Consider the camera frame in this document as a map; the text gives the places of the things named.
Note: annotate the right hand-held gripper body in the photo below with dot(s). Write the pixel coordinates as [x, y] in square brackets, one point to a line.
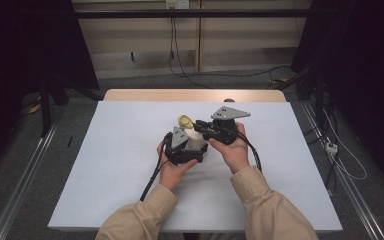
[225, 125]

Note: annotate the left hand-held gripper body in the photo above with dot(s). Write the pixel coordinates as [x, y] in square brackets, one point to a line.
[180, 151]

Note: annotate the glass jug with cream lid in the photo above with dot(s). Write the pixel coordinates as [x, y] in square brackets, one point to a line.
[195, 138]

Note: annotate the person's left hand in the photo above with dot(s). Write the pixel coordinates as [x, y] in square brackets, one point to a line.
[171, 173]

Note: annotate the person's right hand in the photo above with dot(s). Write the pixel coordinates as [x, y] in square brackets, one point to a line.
[233, 153]

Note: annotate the wooden table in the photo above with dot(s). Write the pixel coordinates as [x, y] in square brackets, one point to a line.
[166, 95]

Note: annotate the white table mat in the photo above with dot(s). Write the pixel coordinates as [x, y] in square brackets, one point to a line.
[120, 160]

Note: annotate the black metal stand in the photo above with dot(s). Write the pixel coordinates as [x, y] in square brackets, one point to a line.
[46, 106]
[318, 93]

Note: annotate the white power strip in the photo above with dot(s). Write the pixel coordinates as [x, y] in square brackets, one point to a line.
[331, 148]

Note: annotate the black curtain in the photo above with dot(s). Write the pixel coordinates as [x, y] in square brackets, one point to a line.
[363, 50]
[30, 40]

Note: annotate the long wall shelf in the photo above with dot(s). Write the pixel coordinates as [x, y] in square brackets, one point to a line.
[193, 13]

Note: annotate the white wall socket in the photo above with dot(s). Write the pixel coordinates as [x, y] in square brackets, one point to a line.
[177, 3]

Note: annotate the metal floor rail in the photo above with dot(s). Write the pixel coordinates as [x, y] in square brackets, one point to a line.
[23, 186]
[350, 186]

